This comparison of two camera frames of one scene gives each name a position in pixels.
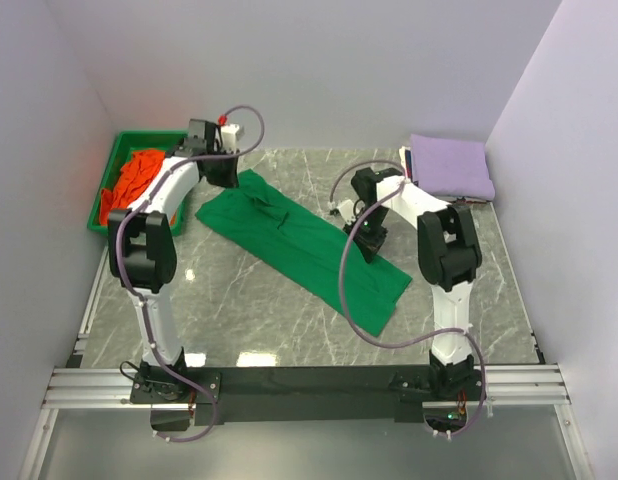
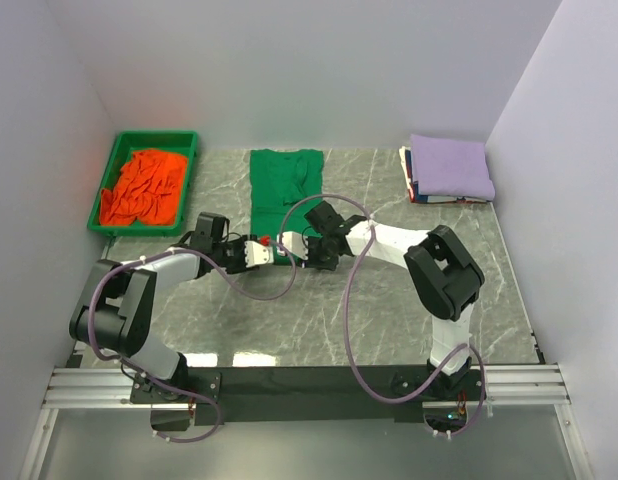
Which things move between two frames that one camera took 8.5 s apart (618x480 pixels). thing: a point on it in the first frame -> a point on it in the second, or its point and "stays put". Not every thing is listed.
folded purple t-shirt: (452, 168) stays put
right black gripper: (370, 246) -> (312, 262)
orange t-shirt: (134, 175) stays put
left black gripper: (231, 181) -> (242, 265)
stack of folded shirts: (407, 161) stays put
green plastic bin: (120, 152) stays put
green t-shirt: (300, 235) -> (285, 193)
